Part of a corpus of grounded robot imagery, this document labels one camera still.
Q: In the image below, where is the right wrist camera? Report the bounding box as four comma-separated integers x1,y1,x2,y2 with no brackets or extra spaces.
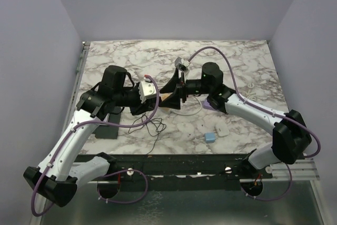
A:
174,57,190,78

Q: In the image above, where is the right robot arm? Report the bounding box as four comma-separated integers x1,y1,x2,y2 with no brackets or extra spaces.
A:
160,62,312,178

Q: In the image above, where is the beige cube socket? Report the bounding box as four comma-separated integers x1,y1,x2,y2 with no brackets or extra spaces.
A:
161,93,171,101

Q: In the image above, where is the blue cube plug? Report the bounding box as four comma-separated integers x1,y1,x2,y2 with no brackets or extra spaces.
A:
204,132,216,144

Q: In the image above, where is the black mat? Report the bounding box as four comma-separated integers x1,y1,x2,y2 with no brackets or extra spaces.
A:
94,113,121,140

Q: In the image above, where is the white plug adapter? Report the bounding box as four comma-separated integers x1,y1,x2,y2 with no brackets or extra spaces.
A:
215,122,230,137

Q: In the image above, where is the purple power strip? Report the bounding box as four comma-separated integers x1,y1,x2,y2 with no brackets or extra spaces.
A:
201,82,257,112

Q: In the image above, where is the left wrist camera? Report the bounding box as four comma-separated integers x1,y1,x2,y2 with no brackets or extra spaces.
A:
138,81,156,103

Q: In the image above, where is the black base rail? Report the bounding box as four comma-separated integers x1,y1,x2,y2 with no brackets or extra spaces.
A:
95,154,272,192

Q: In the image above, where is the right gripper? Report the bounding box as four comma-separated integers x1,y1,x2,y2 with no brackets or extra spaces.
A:
160,68,212,110

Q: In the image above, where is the aluminium frame rail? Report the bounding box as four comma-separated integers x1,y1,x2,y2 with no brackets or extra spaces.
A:
41,158,321,185

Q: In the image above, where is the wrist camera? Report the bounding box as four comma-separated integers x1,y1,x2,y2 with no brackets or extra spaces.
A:
138,81,156,103
174,57,190,78

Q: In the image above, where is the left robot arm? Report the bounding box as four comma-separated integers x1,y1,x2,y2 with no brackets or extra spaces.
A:
24,65,160,217

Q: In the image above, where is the black power adapter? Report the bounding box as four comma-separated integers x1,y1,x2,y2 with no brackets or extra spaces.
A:
127,118,167,155

